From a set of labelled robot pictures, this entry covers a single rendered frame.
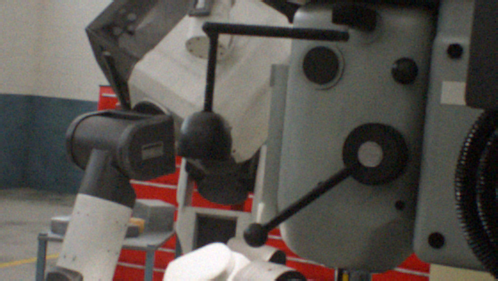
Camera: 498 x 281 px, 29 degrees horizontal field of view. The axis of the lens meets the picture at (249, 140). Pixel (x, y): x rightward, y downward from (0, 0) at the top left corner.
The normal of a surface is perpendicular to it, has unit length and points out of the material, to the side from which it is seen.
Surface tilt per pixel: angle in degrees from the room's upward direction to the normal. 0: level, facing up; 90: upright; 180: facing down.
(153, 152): 90
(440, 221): 90
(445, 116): 90
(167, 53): 58
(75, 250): 74
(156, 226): 90
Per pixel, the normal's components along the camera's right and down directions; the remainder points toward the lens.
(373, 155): -0.43, 0.01
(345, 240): -0.42, 0.47
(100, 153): -0.59, -0.30
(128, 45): -0.06, -0.49
